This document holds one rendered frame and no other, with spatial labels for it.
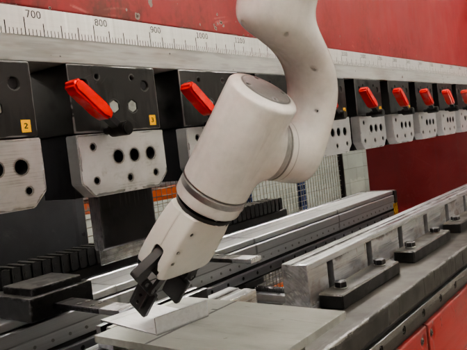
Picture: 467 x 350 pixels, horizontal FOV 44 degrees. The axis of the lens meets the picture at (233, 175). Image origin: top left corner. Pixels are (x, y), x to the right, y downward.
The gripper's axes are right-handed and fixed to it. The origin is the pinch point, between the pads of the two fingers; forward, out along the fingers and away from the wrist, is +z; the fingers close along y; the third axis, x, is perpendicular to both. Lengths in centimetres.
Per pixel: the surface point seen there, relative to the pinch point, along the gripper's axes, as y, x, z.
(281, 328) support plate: -1.6, 15.9, -8.7
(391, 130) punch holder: -91, -13, -12
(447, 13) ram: -149, -36, -40
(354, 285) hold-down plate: -53, 10, 9
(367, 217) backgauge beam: -129, -15, 26
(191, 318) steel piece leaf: 0.0, 5.9, -1.1
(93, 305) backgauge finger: -0.5, -9.4, 11.6
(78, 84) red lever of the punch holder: 10.7, -15.9, -22.3
